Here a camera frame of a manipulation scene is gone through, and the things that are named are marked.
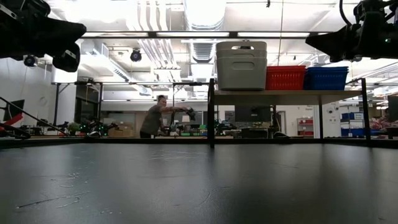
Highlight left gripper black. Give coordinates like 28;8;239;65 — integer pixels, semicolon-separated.
0;0;88;73

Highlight white plastic handled basket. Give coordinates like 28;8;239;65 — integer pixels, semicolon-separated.
216;49;267;59
216;57;267;91
216;41;267;51

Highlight wooden shelf with black legs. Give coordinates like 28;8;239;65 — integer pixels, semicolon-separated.
207;77;372;149

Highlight person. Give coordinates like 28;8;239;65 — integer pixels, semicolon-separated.
139;95;189;139
369;107;394;131

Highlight blue storage bins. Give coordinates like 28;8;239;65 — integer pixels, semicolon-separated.
340;111;365;138

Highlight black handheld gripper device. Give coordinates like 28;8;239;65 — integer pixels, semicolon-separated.
185;106;198;121

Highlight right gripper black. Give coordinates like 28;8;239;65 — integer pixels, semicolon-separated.
305;0;398;62

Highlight cardboard box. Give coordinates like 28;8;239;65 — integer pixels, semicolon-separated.
107;123;136;138

